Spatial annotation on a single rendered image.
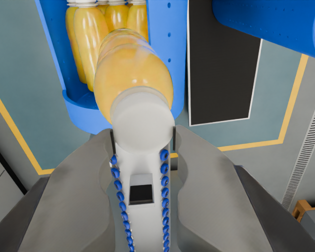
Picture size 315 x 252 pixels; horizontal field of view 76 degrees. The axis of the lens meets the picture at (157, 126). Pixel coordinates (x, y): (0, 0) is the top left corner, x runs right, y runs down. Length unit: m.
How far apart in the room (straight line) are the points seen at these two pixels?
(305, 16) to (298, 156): 2.14
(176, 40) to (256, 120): 1.81
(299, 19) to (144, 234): 1.19
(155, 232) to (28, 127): 1.42
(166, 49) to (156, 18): 0.05
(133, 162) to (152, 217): 0.41
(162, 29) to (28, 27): 1.45
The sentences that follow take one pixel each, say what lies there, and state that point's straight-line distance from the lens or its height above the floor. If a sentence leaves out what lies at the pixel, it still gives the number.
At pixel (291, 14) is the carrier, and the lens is 0.77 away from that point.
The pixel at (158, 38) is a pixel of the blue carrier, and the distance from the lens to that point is 0.36.
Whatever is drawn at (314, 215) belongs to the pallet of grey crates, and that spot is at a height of 0.22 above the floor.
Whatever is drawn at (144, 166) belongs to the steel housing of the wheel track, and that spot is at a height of 0.93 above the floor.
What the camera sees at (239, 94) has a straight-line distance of 1.73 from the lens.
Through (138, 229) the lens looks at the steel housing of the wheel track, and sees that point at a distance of 1.27.
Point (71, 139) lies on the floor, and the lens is 2.05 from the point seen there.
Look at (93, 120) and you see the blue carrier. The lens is 0.41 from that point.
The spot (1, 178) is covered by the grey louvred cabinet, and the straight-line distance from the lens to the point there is 2.37.
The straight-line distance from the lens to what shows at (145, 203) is 0.82.
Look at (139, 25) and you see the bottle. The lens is 0.43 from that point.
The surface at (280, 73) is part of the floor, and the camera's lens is 2.01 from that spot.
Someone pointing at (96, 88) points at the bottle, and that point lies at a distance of 0.16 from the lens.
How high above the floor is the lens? 1.56
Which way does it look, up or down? 57 degrees down
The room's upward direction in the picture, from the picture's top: 172 degrees clockwise
